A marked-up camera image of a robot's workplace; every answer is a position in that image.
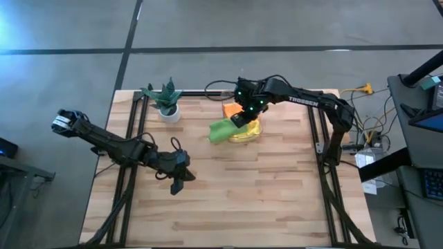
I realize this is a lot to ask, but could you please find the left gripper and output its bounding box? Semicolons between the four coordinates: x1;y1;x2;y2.
152;149;197;196

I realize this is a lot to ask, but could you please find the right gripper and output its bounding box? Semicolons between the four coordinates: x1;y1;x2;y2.
230;77;274;129

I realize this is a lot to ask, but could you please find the orange microfiber towel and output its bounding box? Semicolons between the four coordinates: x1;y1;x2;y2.
223;102;245;120

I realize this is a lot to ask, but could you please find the yellow microfiber towel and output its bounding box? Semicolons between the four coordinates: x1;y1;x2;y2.
228;117;263;143

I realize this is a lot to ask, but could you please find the green microfiber towel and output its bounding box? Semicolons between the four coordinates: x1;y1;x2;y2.
207;117;250;145

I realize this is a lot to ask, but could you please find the clear plastic bin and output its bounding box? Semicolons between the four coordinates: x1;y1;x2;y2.
219;89;264;145

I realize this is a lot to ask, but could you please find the snake plant in white pot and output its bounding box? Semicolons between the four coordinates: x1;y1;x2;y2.
140;76;183;124

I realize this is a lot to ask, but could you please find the black table clamp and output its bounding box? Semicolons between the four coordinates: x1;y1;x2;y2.
90;144;114;157

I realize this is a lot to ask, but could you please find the white paper sheet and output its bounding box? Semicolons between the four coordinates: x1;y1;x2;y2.
354;147;394;195

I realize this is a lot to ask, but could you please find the black metal bar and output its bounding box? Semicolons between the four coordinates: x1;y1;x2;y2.
358;147;411;183

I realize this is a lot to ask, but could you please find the dark metal side table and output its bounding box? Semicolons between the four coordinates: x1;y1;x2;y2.
0;154;56;249

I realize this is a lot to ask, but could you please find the blue-lit black device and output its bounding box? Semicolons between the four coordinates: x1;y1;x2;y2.
0;137;19;159

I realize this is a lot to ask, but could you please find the grey desk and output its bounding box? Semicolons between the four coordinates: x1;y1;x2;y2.
386;73;443;170

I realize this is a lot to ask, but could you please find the laptop with blue screen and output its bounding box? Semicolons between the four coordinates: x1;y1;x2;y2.
408;107;443;134

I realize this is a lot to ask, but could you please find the black pole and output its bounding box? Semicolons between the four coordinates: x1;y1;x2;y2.
401;50;443;88

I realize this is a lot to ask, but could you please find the teal box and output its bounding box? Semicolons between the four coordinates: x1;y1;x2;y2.
421;75;442;91

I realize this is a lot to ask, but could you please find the black backlit keyboard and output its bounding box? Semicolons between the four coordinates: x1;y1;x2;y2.
420;168;443;202

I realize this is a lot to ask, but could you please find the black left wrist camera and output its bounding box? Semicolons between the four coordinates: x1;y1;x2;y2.
172;150;191;167

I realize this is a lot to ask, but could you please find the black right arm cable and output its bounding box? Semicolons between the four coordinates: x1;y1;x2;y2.
204;80;239;102

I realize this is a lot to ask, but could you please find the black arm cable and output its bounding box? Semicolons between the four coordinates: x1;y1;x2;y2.
136;131;184;153
204;80;239;102

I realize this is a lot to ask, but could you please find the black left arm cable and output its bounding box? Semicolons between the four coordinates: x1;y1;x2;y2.
136;131;184;153

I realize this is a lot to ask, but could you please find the black aluminium rig frame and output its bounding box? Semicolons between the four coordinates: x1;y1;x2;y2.
80;82;377;248

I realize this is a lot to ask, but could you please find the yellow extension cord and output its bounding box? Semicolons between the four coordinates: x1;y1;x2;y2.
338;82;375;104

